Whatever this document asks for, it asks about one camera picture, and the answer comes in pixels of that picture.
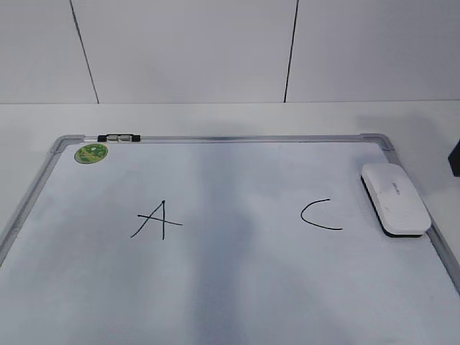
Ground round green sticker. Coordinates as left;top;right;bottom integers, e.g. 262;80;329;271
74;143;109;165

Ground white board eraser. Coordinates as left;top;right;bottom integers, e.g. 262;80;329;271
362;162;432;237

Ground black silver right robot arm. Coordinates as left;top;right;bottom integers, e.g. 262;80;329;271
448;141;460;177

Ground white board with grey frame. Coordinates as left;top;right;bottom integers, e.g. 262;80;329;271
1;134;459;344

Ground black silver board hanger clip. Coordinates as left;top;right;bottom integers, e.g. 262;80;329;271
97;134;141;142

